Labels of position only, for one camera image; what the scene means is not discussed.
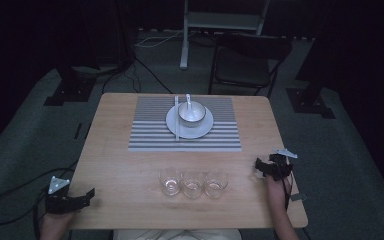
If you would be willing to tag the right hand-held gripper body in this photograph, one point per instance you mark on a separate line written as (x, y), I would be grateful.
(280, 166)

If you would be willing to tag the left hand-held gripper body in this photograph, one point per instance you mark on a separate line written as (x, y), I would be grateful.
(60, 201)

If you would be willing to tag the person's right hand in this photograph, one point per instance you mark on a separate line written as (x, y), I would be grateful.
(276, 188)

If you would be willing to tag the person's left hand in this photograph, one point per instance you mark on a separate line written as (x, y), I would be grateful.
(55, 225)

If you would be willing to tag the clear drinking glass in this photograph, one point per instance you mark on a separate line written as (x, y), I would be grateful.
(170, 182)
(192, 186)
(215, 185)

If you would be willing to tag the black floor tape strip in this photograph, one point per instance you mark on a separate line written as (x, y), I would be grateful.
(78, 131)
(88, 130)

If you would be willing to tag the black stand base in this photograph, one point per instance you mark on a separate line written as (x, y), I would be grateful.
(310, 101)
(71, 90)

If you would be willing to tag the white plate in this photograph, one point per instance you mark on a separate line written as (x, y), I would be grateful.
(193, 130)

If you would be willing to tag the white bowl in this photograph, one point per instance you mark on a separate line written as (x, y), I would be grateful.
(193, 115)

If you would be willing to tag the grey striped placemat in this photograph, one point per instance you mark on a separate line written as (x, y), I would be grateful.
(153, 133)

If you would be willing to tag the white spoon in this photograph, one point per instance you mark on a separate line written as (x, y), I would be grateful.
(189, 106)

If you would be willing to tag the person's light clothing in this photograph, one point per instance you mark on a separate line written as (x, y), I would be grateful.
(176, 234)

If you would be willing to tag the black folding chair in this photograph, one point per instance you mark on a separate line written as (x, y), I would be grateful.
(243, 63)

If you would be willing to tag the white metal stand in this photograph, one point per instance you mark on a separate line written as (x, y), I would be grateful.
(220, 20)

